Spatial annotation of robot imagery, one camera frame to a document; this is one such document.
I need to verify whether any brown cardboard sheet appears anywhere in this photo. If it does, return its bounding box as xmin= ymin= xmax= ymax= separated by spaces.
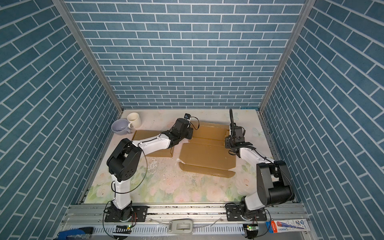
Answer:
xmin=179 ymin=123 xmax=236 ymax=178

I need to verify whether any brown cardboard box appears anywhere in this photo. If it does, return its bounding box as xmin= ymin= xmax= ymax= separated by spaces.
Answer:
xmin=132 ymin=130 xmax=173 ymax=158

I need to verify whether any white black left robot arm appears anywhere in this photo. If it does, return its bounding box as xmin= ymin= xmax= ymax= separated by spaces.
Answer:
xmin=104 ymin=114 xmax=198 ymax=223

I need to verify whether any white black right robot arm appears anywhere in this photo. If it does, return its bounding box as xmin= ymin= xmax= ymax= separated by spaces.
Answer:
xmin=225 ymin=124 xmax=295 ymax=219

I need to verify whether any white red blue tube box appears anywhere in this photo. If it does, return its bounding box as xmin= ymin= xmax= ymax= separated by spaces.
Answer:
xmin=266 ymin=219 xmax=310 ymax=234

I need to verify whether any white ceramic mug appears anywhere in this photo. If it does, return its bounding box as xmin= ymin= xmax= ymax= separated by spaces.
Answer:
xmin=127 ymin=112 xmax=142 ymax=129

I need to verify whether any lavender speckled ceramic cup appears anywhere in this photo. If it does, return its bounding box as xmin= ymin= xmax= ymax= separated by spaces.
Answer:
xmin=111 ymin=119 xmax=132 ymax=136

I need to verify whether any blue tool at bottom left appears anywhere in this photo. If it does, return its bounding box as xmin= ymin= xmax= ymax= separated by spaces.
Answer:
xmin=56 ymin=227 xmax=94 ymax=240

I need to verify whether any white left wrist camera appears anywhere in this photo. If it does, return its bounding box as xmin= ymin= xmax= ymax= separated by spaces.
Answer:
xmin=184 ymin=113 xmax=191 ymax=120

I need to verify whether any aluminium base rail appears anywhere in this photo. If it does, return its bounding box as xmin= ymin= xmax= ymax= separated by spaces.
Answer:
xmin=58 ymin=203 xmax=317 ymax=240

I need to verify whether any grey metal corner post right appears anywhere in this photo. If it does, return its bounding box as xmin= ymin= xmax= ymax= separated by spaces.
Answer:
xmin=259 ymin=0 xmax=316 ymax=112

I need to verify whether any grey metal corner post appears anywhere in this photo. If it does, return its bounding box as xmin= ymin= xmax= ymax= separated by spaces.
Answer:
xmin=259 ymin=0 xmax=316 ymax=112
xmin=52 ymin=0 xmax=124 ymax=114

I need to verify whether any grey metal corner post left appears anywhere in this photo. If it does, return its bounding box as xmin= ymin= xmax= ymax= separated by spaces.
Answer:
xmin=52 ymin=0 xmax=124 ymax=114

